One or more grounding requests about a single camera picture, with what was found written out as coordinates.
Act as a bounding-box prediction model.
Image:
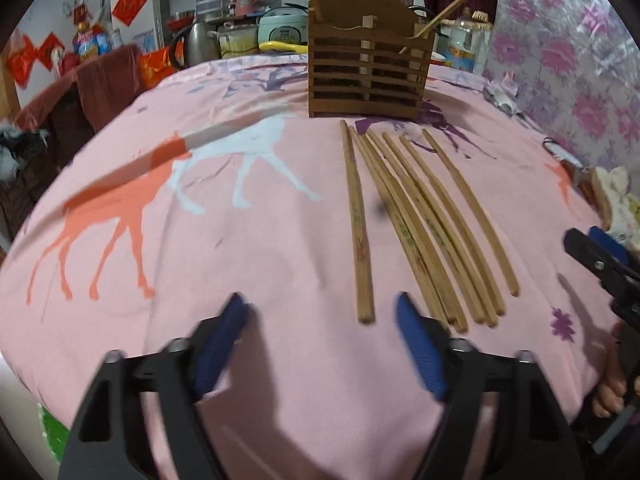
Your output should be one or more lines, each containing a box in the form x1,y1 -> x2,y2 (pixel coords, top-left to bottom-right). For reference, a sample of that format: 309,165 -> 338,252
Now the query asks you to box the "wooden slatted chopstick holder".
307,0 -> 435,121

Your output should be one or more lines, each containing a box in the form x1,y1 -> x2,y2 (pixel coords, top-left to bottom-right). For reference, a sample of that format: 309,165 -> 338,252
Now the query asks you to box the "clear plastic oil jug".
446,9 -> 493,73

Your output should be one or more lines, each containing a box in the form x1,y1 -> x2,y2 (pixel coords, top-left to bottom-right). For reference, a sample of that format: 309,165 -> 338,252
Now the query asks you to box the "white charger with cable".
542,137 -> 586,173

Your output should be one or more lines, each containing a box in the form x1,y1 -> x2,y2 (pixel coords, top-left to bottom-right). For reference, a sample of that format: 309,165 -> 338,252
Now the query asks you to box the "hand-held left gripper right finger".
395,292 -> 583,480

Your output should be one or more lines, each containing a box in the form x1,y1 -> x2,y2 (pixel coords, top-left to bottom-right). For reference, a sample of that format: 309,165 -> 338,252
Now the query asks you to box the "red hanging knot decoration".
7,35 -> 38,86

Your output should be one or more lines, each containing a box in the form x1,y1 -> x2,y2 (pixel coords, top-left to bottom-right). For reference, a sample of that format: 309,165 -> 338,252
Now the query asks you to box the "white pot with yellow contents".
212,24 -> 261,58

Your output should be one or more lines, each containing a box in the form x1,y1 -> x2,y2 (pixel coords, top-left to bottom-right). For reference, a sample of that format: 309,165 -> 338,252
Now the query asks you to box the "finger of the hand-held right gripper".
564,228 -> 640,311
589,226 -> 630,261

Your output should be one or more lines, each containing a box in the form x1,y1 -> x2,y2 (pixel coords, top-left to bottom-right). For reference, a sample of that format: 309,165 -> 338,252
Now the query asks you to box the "white and metal tool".
482,72 -> 521,113

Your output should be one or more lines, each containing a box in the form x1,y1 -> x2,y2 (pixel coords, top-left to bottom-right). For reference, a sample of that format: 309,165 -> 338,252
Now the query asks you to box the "white fridge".
107,0 -> 168,56

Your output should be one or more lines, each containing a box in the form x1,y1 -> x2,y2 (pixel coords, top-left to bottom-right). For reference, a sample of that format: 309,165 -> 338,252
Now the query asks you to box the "beige crumpled cloth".
580,165 -> 640,251

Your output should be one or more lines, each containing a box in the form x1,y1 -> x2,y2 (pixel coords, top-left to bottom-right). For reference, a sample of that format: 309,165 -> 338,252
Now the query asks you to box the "table with red cloth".
12,44 -> 148,131

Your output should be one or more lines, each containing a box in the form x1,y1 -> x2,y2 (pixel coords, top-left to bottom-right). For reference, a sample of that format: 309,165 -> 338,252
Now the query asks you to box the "large orange drink bottle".
75,24 -> 98,61

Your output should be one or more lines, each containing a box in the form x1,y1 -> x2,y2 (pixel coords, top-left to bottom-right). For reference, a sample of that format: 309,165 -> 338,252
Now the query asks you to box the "red square paper on fridge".
111,0 -> 149,28

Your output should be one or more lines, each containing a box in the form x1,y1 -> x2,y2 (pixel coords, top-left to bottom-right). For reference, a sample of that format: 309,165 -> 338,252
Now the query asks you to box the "green printed box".
39,405 -> 71,461

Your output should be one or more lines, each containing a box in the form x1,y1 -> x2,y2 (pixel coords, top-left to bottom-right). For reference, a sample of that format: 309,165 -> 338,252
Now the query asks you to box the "bunch of wooden chopsticks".
340,120 -> 521,335

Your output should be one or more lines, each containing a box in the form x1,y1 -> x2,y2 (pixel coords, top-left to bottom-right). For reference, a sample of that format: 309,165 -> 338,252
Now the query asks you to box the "yellow plastic scoop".
259,40 -> 307,55

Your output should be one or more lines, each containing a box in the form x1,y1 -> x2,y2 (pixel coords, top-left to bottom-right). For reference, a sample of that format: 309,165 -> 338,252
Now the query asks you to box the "pile of dark clothes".
0,120 -> 51,183

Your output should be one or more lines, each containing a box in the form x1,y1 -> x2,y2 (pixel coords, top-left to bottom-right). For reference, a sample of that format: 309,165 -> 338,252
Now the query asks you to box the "stainless steel kettle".
170,21 -> 222,70

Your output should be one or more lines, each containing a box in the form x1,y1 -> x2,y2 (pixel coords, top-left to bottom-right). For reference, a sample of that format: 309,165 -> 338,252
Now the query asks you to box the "red shopping bag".
139,47 -> 177,87

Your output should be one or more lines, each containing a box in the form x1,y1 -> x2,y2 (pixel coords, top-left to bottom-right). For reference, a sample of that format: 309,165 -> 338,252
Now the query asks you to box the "small red square paper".
41,32 -> 68,68

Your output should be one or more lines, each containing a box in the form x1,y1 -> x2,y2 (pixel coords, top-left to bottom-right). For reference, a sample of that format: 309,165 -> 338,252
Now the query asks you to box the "light green rice cooker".
257,6 -> 309,47

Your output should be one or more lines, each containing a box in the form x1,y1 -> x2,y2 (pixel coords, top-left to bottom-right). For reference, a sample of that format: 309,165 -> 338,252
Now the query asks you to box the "pink deer print sheet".
0,55 -> 626,480

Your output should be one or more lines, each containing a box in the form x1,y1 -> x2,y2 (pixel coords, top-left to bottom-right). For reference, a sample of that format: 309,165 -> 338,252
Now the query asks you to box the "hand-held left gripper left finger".
57,292 -> 248,480

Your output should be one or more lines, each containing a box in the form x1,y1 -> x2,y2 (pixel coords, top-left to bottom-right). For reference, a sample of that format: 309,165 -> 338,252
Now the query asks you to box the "person's right hand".
594,324 -> 626,417

